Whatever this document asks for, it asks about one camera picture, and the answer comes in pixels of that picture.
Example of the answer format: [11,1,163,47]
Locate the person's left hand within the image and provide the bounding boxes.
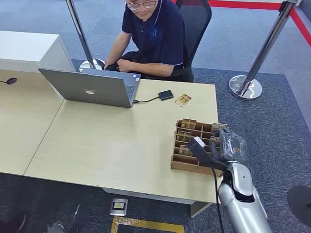
[116,59,133,73]

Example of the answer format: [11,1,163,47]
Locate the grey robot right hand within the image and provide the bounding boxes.
[210,128,246,164]

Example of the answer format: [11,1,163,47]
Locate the person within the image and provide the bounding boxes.
[103,0,195,83]

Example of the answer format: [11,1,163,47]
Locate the wooden card holder tray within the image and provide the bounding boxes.
[170,119,229,178]

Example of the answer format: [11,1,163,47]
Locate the black card reader box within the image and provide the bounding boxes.
[158,90,174,101]

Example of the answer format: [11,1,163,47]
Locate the person's glasses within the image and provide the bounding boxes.
[125,0,157,11]

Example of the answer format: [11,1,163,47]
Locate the grey laptop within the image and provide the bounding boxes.
[38,67,142,109]

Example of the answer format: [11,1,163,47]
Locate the desk leg panel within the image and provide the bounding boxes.
[189,201,212,218]

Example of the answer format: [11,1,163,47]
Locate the white counter cabinet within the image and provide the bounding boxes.
[0,30,76,74]

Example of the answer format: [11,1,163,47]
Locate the black mesh office chair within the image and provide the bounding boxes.
[170,0,212,83]

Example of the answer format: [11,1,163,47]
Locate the black round base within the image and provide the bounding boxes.
[287,185,311,228]

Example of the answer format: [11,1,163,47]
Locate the black round desk puck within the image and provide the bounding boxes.
[0,77,18,86]

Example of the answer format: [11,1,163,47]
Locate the silver floor socket box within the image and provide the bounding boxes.
[109,198,128,217]

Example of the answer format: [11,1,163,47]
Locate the red barrier belt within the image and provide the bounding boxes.
[288,7,311,48]
[171,0,283,11]

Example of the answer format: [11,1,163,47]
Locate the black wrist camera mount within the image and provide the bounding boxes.
[186,136,229,172]

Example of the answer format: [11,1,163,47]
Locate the chrome stanchion post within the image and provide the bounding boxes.
[228,0,299,100]
[65,0,106,73]

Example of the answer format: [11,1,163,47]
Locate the black reader cable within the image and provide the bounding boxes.
[133,96,161,104]

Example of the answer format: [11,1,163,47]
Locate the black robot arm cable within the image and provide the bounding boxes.
[211,167,225,233]

